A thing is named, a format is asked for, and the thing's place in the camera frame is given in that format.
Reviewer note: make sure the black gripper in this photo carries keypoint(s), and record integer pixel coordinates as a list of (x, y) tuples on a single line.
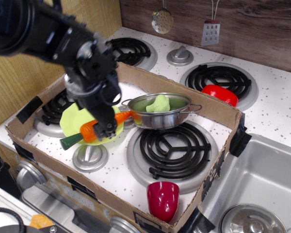
[(97, 95)]

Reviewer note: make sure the orange toy carrot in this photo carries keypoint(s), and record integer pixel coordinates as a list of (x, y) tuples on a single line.
[(87, 132)]

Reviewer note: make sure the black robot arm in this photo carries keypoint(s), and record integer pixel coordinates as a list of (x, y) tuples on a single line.
[(37, 29)]

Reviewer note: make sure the middle silver stove knob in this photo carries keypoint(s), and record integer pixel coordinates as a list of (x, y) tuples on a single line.
[(128, 124)]

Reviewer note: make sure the silver stove knob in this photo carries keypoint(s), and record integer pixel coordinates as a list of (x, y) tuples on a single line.
[(90, 158), (128, 124), (180, 57)]

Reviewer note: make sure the front silver stove knob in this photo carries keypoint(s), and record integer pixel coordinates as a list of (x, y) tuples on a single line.
[(90, 158)]

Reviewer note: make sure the small steel pot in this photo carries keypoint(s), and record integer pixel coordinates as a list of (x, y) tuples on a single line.
[(180, 108)]

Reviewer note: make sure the front left black burner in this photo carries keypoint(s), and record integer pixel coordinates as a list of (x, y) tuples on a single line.
[(47, 119)]

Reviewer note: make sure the black burner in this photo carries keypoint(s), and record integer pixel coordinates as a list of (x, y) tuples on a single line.
[(134, 52), (182, 155), (230, 77), (47, 119)]

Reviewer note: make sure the light green toy broccoli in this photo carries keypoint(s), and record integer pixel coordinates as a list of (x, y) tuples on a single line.
[(161, 104)]

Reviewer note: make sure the back left black burner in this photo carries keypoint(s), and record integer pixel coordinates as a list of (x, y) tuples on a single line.
[(134, 52)]

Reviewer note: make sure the front right black burner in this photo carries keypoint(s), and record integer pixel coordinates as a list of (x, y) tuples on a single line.
[(182, 155)]

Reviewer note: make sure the dark red plastic cup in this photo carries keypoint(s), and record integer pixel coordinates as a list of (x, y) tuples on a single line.
[(162, 199)]

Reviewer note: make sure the left silver oven knob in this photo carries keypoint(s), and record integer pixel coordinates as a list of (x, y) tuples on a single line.
[(29, 176)]

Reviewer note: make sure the silver oven knob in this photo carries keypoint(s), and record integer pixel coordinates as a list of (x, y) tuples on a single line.
[(119, 225), (29, 176)]

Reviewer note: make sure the lower silver oven knob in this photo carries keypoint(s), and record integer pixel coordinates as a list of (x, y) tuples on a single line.
[(119, 225)]

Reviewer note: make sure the back silver stove knob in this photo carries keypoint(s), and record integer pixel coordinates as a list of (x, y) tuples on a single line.
[(180, 57)]

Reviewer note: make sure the orange object bottom left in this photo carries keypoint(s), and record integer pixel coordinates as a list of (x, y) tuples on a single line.
[(40, 221)]

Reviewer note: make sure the hanging perforated metal ladle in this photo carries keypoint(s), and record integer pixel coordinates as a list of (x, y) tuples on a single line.
[(162, 19)]

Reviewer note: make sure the red toy pepper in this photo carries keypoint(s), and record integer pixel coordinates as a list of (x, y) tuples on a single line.
[(221, 93)]

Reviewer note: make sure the back right black burner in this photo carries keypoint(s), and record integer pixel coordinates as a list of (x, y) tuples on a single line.
[(230, 77)]

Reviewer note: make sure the hanging slotted metal spatula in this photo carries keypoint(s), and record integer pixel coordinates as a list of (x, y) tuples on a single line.
[(211, 29)]

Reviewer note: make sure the steel pot lid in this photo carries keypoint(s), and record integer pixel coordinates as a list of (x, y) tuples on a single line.
[(250, 218)]

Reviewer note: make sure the silver sink basin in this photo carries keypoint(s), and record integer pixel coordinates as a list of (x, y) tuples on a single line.
[(261, 175)]

